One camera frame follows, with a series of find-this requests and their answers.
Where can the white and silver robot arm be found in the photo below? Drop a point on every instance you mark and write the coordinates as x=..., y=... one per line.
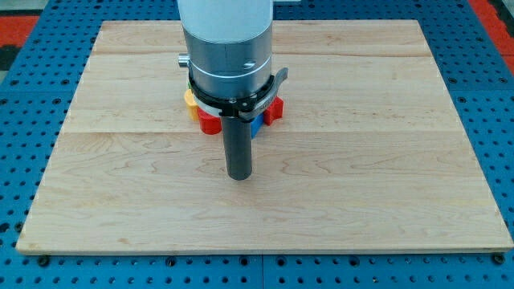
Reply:
x=229, y=44

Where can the blue block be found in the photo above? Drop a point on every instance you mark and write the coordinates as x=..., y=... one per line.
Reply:
x=256, y=125

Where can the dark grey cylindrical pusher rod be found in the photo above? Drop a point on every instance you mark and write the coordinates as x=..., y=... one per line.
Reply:
x=237, y=145

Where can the red star-shaped block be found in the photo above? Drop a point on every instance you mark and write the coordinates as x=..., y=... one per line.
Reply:
x=274, y=111

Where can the red round block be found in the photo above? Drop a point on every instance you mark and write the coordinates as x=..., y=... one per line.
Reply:
x=209, y=125

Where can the yellow block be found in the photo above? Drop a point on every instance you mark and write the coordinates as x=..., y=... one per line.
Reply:
x=191, y=105

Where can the light wooden board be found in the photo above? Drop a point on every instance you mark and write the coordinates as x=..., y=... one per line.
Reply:
x=370, y=156

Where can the blue perforated metal base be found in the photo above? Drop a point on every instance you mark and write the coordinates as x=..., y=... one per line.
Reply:
x=40, y=84

